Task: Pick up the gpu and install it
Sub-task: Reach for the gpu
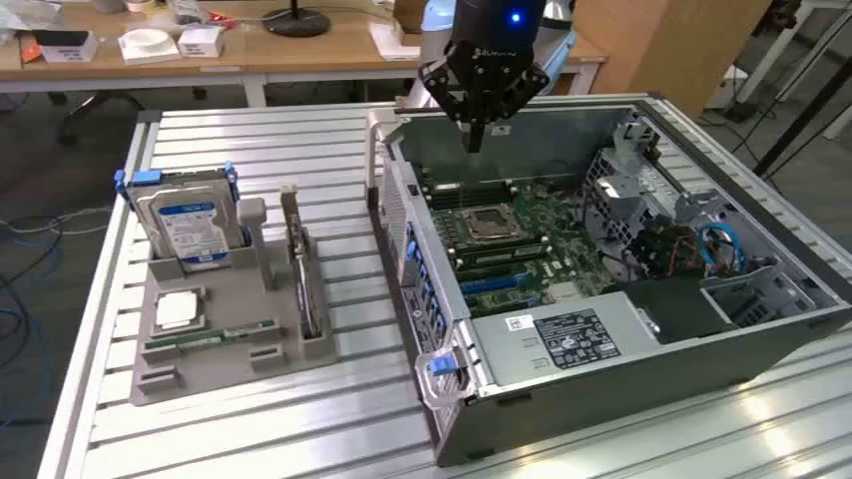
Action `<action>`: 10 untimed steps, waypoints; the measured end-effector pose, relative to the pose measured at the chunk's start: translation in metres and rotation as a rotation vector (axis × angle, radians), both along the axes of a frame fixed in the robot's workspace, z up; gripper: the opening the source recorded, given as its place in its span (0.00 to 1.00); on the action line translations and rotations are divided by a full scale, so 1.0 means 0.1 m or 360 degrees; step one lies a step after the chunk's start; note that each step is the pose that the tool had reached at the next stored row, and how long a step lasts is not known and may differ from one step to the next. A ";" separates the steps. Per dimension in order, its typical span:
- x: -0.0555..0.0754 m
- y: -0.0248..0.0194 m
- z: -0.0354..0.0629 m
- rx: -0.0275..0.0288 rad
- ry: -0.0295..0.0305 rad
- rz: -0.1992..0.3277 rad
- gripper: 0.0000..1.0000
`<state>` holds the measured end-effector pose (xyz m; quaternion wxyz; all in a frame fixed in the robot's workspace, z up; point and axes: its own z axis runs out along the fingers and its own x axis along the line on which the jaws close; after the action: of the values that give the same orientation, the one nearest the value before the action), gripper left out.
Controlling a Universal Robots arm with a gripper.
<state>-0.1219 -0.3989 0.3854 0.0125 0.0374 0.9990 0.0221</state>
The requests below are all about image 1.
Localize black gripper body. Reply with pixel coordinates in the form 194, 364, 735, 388
442, 0, 543, 121

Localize green graphics card black fan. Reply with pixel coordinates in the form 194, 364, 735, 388
278, 184, 322, 341

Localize white paper booklet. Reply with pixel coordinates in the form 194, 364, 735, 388
367, 21, 426, 63

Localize cardboard box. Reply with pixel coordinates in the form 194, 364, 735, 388
391, 0, 427, 37

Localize wooden cabinet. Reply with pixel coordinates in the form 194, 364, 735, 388
569, 0, 777, 122

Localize wooden desk white legs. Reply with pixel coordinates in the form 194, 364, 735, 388
0, 0, 609, 109

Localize black round lamp base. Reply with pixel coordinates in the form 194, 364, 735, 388
261, 0, 333, 39

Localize perforated metal disk bay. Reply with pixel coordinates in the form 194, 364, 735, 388
579, 146, 674, 281

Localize CPU socket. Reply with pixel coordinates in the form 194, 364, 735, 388
462, 206, 518, 246

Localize green motherboard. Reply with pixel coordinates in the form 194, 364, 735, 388
411, 172, 621, 319

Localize green RAM stick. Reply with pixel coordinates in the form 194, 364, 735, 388
451, 242, 550, 266
143, 318, 278, 351

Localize small white box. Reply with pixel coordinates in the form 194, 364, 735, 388
175, 25, 226, 60

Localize black tripod stand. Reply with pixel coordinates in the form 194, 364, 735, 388
727, 0, 852, 179

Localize blue expansion slot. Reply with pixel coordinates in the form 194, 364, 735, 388
457, 275, 527, 296

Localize white box round insert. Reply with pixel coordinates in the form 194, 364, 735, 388
117, 28, 183, 67

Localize hard disk in blue caddy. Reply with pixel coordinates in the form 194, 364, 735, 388
114, 161, 242, 273

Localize black office chair base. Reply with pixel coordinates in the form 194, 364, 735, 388
54, 88, 209, 147

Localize grey power supply black label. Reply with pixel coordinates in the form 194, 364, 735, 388
467, 291, 665, 389

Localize white box black lid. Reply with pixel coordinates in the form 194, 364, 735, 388
30, 28, 102, 65

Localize black and grey PC case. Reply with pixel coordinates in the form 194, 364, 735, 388
365, 92, 852, 468

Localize silver CPU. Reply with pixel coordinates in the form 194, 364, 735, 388
153, 291, 202, 331

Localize grey plastic parts rack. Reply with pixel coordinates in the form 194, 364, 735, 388
129, 169, 339, 406

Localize white desk frame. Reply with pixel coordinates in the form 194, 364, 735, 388
734, 0, 852, 142

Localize red and black wire bundle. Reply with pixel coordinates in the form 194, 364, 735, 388
629, 223, 707, 279

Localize blue wire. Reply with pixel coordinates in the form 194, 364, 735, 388
693, 221, 745, 274

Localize white floor cable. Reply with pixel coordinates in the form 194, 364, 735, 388
3, 206, 113, 237

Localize blue floor cable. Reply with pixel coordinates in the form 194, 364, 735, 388
0, 218, 69, 431

